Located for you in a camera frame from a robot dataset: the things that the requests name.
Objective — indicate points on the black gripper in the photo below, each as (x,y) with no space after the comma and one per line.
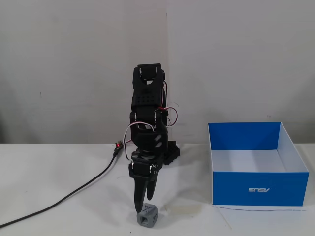
(141,170)

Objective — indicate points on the gray cube block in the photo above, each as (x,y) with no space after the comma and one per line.
(147,216)

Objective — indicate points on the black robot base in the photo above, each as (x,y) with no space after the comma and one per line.
(172,152)

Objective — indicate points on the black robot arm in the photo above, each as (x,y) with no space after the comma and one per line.
(147,98)

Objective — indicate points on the blue cardboard box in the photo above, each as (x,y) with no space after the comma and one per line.
(258,188)

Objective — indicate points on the clear tape strip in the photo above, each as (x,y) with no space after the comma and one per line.
(184,209)

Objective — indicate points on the small board with red LED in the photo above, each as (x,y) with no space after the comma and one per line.
(119,145)

